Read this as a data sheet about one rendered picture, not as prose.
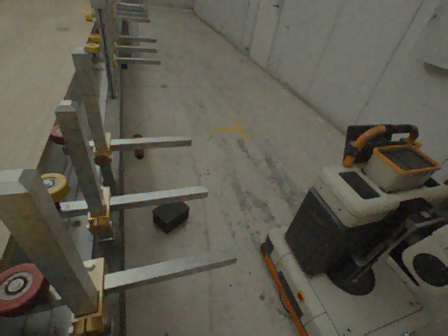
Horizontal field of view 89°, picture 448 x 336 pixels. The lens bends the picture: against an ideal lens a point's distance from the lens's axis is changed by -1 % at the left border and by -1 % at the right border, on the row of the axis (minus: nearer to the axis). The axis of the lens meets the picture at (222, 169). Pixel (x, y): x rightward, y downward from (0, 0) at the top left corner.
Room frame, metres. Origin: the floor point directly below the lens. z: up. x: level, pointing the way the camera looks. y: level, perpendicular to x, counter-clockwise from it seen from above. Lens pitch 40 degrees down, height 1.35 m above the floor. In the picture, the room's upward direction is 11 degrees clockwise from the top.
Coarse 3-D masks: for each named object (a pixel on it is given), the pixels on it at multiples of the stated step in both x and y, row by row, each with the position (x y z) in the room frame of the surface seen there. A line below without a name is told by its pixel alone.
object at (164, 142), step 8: (176, 136) 0.75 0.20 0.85; (184, 136) 0.76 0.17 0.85; (112, 144) 0.63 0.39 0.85; (120, 144) 0.64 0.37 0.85; (128, 144) 0.65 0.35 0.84; (136, 144) 0.66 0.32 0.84; (144, 144) 0.68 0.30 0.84; (152, 144) 0.69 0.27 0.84; (160, 144) 0.70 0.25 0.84; (168, 144) 0.71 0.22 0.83; (176, 144) 0.72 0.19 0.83; (184, 144) 0.74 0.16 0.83; (64, 152) 0.56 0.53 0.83
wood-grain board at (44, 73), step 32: (32, 0) 2.61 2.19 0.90; (64, 0) 2.92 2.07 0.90; (0, 32) 1.45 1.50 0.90; (32, 32) 1.56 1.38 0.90; (64, 32) 1.69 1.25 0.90; (0, 64) 0.99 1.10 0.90; (32, 64) 1.06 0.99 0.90; (64, 64) 1.13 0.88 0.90; (0, 96) 0.72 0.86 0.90; (32, 96) 0.76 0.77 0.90; (64, 96) 0.81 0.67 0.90; (0, 128) 0.54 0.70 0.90; (32, 128) 0.57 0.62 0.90; (0, 160) 0.41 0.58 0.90; (32, 160) 0.43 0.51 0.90; (0, 224) 0.24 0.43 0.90; (0, 256) 0.18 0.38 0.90
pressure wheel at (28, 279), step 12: (24, 264) 0.17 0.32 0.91; (0, 276) 0.14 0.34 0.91; (12, 276) 0.15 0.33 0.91; (24, 276) 0.15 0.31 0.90; (36, 276) 0.15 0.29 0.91; (0, 288) 0.13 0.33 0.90; (12, 288) 0.13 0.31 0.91; (24, 288) 0.13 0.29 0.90; (36, 288) 0.14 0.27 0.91; (48, 288) 0.15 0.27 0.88; (0, 300) 0.11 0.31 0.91; (12, 300) 0.11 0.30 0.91; (24, 300) 0.11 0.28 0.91; (36, 300) 0.12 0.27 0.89; (0, 312) 0.09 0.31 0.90; (12, 312) 0.10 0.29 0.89; (24, 312) 0.11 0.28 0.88
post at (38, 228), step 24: (0, 192) 0.13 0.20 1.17; (24, 192) 0.13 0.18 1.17; (48, 192) 0.16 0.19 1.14; (0, 216) 0.12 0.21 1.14; (24, 216) 0.13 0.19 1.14; (48, 216) 0.14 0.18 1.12; (24, 240) 0.12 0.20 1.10; (48, 240) 0.13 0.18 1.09; (48, 264) 0.12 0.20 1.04; (72, 264) 0.14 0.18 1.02; (72, 288) 0.13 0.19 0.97; (96, 288) 0.16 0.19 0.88; (72, 312) 0.12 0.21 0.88
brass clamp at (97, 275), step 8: (96, 264) 0.21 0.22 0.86; (104, 264) 0.22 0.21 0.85; (88, 272) 0.20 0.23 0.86; (96, 272) 0.20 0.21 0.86; (104, 272) 0.21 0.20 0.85; (96, 280) 0.18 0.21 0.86; (104, 296) 0.17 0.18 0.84; (104, 304) 0.15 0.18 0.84; (96, 312) 0.13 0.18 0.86; (104, 312) 0.14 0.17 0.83; (72, 320) 0.11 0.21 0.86; (80, 320) 0.11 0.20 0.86; (88, 320) 0.12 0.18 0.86; (96, 320) 0.12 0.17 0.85; (104, 320) 0.13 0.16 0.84; (72, 328) 0.10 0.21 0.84; (80, 328) 0.10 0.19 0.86; (88, 328) 0.11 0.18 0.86; (96, 328) 0.11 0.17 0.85
